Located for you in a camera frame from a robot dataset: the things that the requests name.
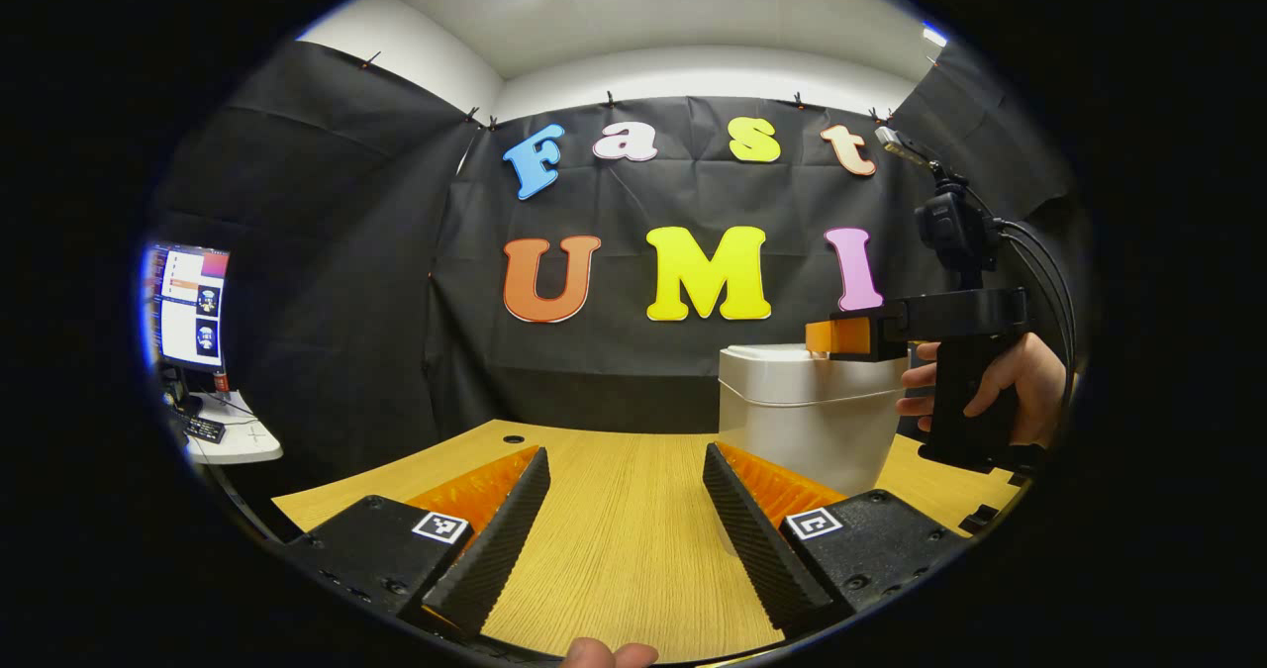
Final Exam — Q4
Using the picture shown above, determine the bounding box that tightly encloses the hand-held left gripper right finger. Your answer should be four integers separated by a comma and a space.
701, 440, 971, 639

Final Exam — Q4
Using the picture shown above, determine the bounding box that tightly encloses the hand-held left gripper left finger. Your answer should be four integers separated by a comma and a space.
287, 443, 552, 639

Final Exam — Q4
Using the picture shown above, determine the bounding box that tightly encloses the white desktop garbage bin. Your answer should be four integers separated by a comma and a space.
718, 343, 912, 499

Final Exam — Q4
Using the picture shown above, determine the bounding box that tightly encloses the wooden desktop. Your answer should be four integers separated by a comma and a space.
272, 419, 1025, 664

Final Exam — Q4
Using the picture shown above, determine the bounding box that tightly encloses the white side table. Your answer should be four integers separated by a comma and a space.
183, 391, 284, 466

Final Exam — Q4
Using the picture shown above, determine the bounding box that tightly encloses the black backdrop cloth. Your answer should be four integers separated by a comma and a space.
148, 40, 1090, 481

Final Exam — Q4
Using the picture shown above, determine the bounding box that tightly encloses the computer monitor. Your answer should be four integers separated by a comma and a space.
144, 242, 231, 372

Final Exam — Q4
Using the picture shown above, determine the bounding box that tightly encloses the black cable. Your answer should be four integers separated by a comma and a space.
995, 218, 1080, 372

